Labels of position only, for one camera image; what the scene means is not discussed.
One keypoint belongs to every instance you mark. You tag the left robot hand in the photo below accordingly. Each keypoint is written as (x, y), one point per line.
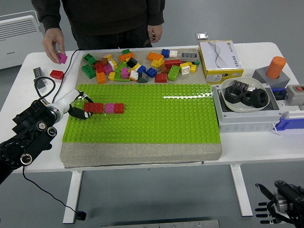
(66, 99)

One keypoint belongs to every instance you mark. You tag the person's left hand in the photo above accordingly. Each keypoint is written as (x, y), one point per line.
(155, 33)

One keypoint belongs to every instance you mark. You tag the person's right hand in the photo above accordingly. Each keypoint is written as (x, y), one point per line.
(52, 42)

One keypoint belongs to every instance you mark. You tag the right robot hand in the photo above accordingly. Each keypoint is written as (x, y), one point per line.
(263, 190)

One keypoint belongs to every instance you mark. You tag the magenta building brick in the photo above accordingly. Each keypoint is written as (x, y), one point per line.
(109, 108)
(63, 59)
(108, 70)
(124, 73)

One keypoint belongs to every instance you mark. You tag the red long brick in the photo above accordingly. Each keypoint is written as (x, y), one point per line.
(172, 63)
(93, 108)

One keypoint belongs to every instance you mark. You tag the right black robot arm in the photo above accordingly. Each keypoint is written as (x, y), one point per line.
(289, 191)

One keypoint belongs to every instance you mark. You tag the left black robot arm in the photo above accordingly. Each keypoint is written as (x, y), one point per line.
(31, 123)

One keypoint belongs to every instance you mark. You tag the person's left forearm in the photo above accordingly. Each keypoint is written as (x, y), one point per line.
(156, 13)

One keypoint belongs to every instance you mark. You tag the person's right forearm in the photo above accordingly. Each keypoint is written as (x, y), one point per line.
(48, 16)

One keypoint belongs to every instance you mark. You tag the blue building brick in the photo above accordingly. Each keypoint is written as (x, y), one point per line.
(141, 69)
(151, 72)
(165, 53)

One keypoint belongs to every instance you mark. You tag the orange long brick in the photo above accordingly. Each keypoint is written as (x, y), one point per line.
(155, 56)
(126, 57)

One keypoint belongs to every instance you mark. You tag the white building brick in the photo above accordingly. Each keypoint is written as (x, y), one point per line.
(184, 69)
(173, 54)

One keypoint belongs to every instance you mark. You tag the red sloped brick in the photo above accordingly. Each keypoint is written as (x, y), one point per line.
(56, 74)

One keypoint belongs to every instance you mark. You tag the yellow building brick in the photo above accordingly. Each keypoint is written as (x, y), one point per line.
(135, 67)
(193, 68)
(111, 76)
(157, 63)

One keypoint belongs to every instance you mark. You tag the grey studded brick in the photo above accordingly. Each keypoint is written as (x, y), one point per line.
(38, 72)

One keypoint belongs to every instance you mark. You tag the flat dark green brick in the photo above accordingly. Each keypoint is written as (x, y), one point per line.
(126, 51)

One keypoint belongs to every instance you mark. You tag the brown building brick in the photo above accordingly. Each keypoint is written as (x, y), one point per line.
(163, 68)
(105, 61)

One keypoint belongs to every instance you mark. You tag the long dark green brick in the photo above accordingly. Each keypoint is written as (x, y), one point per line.
(88, 71)

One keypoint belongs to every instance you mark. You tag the black building brick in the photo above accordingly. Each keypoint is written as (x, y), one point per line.
(131, 62)

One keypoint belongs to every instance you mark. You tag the small dark green brick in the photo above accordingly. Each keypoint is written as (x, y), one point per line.
(89, 58)

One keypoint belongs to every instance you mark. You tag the grey long brick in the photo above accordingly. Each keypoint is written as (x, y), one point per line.
(189, 56)

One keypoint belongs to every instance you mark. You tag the orange building brick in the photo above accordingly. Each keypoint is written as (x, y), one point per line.
(101, 78)

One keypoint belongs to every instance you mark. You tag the lime green long brick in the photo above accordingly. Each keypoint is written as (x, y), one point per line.
(173, 72)

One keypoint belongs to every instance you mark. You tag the red building brick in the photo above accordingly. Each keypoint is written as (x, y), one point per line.
(161, 78)

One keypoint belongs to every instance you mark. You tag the grey sloped brick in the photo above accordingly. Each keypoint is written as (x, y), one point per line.
(142, 78)

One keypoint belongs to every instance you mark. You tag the red square brick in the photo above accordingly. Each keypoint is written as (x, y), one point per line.
(119, 108)
(100, 67)

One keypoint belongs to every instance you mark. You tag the white and orange brick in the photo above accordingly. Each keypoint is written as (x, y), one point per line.
(134, 75)

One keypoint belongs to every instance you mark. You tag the lime green small brick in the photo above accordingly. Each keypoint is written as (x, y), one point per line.
(121, 66)

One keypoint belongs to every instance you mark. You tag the tiny dark green brick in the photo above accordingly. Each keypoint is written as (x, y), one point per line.
(197, 63)

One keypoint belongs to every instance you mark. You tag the white and yellow brick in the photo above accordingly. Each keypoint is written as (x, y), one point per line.
(113, 64)

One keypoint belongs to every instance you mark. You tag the pink and yellow brick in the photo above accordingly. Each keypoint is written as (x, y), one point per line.
(108, 57)

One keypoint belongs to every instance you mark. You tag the green studded baseplate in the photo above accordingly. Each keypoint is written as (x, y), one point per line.
(154, 118)

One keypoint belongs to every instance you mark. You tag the white table leg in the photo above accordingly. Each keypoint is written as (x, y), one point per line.
(72, 197)
(240, 190)

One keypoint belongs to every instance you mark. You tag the white panel heater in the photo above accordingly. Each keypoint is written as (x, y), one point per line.
(16, 42)

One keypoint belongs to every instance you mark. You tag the small silver packet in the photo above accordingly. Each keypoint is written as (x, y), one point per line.
(202, 36)

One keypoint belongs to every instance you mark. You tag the person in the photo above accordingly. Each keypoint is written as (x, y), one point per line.
(107, 16)

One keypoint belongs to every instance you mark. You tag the lime green flat plate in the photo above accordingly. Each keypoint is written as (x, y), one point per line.
(118, 77)

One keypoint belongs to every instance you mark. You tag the yellow and white cardboard box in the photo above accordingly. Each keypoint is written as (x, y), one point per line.
(221, 59)

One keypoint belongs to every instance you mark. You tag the blue plastic block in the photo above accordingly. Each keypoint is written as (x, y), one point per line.
(292, 124)

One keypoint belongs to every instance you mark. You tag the grey junction box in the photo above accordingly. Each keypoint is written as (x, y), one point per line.
(247, 120)

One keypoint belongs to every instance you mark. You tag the large black nut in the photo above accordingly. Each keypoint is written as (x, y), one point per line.
(245, 101)
(253, 101)
(228, 97)

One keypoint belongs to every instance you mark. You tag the purple circuit board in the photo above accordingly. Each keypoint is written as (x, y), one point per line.
(240, 84)

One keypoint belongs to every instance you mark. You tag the blue and black clamp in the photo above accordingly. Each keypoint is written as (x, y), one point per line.
(278, 91)

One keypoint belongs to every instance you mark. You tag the white bowl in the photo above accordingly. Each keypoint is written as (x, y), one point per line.
(254, 82)

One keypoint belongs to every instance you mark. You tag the grey block holder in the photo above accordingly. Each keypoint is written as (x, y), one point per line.
(280, 80)

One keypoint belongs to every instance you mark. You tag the orange cylinder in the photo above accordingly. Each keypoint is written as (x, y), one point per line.
(275, 66)

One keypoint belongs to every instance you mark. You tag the white plastic rail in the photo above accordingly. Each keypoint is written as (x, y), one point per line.
(293, 114)

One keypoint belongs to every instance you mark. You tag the grey switch box red button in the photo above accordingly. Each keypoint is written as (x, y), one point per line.
(294, 96)

